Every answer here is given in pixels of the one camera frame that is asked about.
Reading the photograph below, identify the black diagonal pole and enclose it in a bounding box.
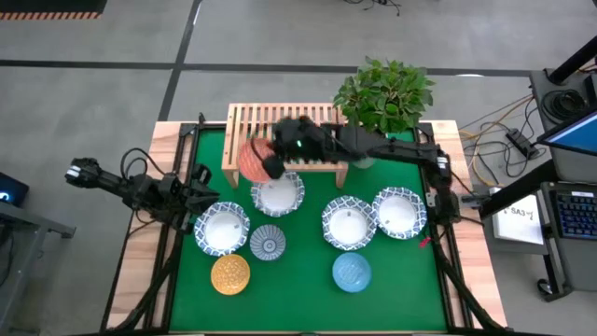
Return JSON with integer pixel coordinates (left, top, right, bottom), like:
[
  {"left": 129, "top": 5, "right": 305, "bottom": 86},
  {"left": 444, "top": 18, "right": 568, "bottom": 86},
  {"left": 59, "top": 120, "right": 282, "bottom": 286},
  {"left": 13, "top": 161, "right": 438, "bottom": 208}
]
[{"left": 548, "top": 35, "right": 597, "bottom": 86}]

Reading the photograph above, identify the black hazard striped mat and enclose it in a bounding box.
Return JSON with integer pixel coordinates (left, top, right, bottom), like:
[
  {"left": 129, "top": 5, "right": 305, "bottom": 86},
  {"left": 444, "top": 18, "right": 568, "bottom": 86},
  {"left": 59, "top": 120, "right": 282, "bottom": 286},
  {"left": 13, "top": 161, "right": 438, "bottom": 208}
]
[{"left": 0, "top": 0, "right": 108, "bottom": 21}]

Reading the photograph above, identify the grey equipment cart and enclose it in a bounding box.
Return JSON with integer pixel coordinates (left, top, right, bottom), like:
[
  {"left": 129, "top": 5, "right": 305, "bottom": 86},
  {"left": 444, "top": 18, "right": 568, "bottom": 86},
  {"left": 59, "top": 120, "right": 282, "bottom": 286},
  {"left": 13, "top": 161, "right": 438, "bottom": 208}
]
[{"left": 529, "top": 67, "right": 597, "bottom": 302}]

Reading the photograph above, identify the black floor cable bundle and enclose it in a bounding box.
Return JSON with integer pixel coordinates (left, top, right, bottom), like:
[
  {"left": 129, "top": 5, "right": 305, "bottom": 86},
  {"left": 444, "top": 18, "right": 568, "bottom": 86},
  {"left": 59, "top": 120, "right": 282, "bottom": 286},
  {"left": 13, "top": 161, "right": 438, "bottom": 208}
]
[{"left": 343, "top": 0, "right": 403, "bottom": 18}]

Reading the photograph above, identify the green table mat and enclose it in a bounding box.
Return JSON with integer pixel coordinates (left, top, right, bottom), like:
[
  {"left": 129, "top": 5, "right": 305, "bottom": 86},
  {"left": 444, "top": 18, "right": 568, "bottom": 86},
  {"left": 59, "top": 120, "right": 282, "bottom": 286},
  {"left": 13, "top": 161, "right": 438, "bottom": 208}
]
[{"left": 168, "top": 128, "right": 449, "bottom": 333}]

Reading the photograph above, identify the yellow floor cable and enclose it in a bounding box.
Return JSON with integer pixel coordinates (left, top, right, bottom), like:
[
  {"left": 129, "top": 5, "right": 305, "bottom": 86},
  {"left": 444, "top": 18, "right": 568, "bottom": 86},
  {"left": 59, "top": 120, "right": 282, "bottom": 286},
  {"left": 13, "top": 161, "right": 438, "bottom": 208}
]
[{"left": 459, "top": 95, "right": 535, "bottom": 188}]

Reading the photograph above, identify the black device blue light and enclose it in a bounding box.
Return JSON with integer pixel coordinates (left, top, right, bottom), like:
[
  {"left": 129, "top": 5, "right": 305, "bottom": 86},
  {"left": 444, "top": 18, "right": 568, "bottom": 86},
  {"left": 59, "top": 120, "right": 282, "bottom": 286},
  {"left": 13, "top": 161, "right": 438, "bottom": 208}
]
[{"left": 0, "top": 171, "right": 30, "bottom": 209}]

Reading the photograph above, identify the blue patterned white plate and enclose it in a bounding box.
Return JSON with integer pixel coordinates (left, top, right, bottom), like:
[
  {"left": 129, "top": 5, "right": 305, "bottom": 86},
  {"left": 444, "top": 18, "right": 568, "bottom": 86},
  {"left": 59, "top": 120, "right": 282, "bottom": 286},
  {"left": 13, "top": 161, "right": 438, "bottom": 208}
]
[
  {"left": 371, "top": 186, "right": 428, "bottom": 241},
  {"left": 250, "top": 171, "right": 307, "bottom": 218},
  {"left": 321, "top": 195, "right": 378, "bottom": 252},
  {"left": 193, "top": 201, "right": 252, "bottom": 258}
]

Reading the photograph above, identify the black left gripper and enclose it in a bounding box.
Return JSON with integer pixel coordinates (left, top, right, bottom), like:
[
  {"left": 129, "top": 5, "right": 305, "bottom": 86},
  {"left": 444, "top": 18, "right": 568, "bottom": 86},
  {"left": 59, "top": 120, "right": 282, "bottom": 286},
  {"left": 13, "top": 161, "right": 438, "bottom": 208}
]
[{"left": 184, "top": 163, "right": 220, "bottom": 220}]

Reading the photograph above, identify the slatted wooden shelf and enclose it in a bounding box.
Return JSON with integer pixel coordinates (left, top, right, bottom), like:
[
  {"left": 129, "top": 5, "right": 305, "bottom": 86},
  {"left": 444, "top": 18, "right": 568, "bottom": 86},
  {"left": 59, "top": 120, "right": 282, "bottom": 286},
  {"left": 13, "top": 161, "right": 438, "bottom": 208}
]
[{"left": 221, "top": 102, "right": 350, "bottom": 190}]

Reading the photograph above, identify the black power strip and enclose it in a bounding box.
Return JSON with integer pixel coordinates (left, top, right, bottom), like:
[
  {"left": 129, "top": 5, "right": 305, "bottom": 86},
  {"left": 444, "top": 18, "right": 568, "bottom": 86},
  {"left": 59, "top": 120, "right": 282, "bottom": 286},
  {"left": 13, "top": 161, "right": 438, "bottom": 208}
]
[{"left": 506, "top": 128, "right": 542, "bottom": 160}]

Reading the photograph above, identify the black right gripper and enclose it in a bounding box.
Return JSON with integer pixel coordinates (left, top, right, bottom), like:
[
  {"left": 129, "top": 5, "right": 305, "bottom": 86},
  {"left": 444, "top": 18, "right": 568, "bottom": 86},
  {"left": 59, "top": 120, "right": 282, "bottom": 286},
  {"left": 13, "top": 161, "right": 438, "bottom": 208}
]
[{"left": 262, "top": 115, "right": 337, "bottom": 180}]

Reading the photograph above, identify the white labelled paper box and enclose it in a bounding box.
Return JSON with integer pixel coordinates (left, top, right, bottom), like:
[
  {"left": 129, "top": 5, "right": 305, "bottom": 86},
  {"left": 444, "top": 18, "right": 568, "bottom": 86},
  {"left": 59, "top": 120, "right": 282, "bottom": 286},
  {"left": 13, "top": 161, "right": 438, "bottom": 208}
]
[{"left": 492, "top": 186, "right": 546, "bottom": 246}]

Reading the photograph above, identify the yellow patterned small plate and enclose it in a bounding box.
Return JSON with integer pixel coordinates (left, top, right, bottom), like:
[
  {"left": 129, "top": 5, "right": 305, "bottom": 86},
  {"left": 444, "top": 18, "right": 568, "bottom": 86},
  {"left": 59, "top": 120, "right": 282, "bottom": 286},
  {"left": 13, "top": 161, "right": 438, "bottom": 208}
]
[{"left": 210, "top": 253, "right": 252, "bottom": 297}]

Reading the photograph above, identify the black backlit keyboard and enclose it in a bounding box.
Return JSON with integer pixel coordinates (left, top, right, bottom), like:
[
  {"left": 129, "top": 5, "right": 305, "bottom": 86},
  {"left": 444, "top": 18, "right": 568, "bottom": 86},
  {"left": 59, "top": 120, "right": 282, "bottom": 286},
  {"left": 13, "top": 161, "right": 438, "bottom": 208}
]
[{"left": 549, "top": 189, "right": 597, "bottom": 242}]

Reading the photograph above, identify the blue striped small plate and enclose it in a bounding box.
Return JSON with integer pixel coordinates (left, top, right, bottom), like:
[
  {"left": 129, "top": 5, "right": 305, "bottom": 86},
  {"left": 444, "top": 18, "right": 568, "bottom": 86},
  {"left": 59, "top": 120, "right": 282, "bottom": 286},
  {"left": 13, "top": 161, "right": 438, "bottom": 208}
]
[{"left": 249, "top": 223, "right": 287, "bottom": 261}]

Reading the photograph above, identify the blue lit monitor screen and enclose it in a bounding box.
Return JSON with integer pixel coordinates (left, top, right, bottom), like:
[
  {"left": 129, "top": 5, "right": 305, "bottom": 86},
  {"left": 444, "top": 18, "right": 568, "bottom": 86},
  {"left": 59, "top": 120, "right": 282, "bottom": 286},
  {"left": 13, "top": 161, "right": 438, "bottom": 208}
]
[{"left": 535, "top": 109, "right": 597, "bottom": 158}]

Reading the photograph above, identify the black support bar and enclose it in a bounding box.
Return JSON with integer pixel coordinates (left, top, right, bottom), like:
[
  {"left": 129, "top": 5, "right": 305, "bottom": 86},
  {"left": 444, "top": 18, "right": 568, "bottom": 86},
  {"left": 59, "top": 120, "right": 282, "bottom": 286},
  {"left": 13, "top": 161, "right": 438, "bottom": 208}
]
[{"left": 479, "top": 158, "right": 561, "bottom": 219}]

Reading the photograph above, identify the white plant pot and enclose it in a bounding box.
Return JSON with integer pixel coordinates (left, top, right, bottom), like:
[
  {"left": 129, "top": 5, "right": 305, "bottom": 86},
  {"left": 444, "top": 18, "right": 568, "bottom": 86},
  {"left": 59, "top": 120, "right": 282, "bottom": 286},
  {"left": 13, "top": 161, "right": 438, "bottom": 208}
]
[{"left": 349, "top": 156, "right": 379, "bottom": 170}]

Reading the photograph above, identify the grey side table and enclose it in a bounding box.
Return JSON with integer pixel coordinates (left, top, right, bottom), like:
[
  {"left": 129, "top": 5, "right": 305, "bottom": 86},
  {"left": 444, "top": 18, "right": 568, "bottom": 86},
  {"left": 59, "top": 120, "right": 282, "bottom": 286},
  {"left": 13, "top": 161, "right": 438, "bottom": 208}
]
[{"left": 0, "top": 200, "right": 76, "bottom": 333}]

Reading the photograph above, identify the green leafy plant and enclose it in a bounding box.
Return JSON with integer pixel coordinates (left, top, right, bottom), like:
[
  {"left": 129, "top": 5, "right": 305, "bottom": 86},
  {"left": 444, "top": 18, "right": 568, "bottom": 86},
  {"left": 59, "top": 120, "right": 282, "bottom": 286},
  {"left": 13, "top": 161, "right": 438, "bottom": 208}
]
[{"left": 332, "top": 55, "right": 437, "bottom": 136}]

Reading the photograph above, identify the orange patterned small plate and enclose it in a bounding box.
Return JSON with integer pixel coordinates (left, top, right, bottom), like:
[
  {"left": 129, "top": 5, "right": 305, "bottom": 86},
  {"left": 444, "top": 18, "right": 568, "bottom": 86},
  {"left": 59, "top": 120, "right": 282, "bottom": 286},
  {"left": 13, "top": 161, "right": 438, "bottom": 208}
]
[{"left": 237, "top": 137, "right": 277, "bottom": 184}]

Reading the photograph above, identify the black aluminium table frame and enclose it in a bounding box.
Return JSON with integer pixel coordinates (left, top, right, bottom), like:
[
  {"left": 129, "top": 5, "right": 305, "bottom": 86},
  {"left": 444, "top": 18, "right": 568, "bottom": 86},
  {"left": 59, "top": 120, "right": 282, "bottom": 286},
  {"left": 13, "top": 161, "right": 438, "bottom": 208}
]
[{"left": 100, "top": 111, "right": 509, "bottom": 336}]

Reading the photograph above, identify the light blue small plate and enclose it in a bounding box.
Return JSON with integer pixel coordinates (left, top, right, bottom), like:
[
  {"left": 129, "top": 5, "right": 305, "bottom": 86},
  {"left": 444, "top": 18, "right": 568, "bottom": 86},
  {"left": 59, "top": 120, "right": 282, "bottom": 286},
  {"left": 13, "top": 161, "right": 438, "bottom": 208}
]
[{"left": 331, "top": 251, "right": 373, "bottom": 294}]

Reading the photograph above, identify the coiled black cable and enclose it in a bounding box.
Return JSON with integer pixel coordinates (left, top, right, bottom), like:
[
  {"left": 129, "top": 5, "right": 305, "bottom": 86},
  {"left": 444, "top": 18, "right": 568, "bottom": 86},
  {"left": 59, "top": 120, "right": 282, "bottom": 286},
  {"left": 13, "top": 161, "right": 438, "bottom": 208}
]
[{"left": 540, "top": 88, "right": 585, "bottom": 125}]

